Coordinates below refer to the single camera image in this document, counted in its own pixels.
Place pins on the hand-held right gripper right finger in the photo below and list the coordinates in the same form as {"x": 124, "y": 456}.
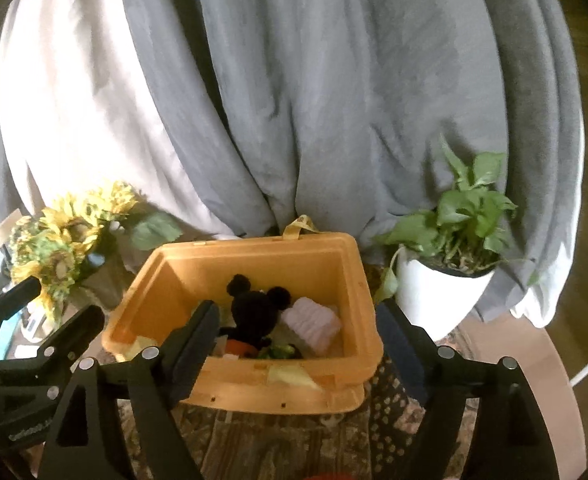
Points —
{"x": 404, "y": 355}

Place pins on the beige curtain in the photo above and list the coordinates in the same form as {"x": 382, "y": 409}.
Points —
{"x": 98, "y": 110}

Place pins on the patterned fringed table rug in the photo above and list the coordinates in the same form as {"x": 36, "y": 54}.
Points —
{"x": 284, "y": 445}

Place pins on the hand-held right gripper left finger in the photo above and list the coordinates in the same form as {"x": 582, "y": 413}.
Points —
{"x": 193, "y": 355}

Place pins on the green frog toy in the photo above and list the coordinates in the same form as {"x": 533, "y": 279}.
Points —
{"x": 279, "y": 351}

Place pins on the green plant in white pot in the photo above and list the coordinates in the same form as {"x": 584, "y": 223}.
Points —
{"x": 434, "y": 295}

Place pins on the black mouse plush toy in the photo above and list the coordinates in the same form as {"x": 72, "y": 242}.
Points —
{"x": 254, "y": 315}

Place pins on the sunflower bouquet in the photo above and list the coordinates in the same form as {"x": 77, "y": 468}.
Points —
{"x": 58, "y": 255}

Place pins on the orange plastic crate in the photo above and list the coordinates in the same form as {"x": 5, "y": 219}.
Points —
{"x": 244, "y": 385}

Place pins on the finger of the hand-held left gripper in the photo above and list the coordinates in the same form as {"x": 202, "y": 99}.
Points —
{"x": 81, "y": 327}
{"x": 8, "y": 300}

